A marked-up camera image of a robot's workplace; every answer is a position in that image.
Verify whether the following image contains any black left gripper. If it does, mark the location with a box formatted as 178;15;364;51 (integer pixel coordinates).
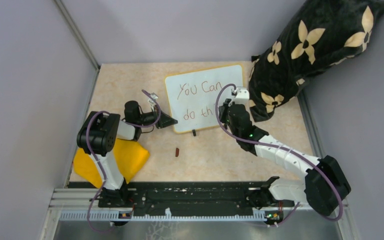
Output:
137;104;178;129

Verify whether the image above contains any yellow-framed whiteboard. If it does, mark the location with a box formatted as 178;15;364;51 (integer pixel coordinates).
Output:
164;64;244;134

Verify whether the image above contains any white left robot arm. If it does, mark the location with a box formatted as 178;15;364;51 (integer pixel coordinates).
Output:
73;100;178;207

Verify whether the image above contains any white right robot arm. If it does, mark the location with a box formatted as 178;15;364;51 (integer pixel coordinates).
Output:
217;98;351;218

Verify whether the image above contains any yellow folded cloth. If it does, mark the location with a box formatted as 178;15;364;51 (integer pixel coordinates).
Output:
73;138;150;188

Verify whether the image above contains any black floral pillow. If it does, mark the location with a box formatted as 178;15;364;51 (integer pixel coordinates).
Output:
248;0;384;122

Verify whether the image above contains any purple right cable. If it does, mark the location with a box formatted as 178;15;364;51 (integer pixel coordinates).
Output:
214;83;345;227

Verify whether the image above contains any purple cable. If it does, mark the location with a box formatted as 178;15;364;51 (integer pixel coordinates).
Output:
214;83;345;227
85;89;162;233

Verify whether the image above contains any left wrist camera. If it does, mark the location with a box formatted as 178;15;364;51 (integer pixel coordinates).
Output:
147;92;158;108

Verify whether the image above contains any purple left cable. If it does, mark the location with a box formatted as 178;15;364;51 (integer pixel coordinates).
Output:
85;89;162;233

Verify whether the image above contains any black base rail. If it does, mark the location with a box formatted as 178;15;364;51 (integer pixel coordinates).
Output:
59;180;296;226

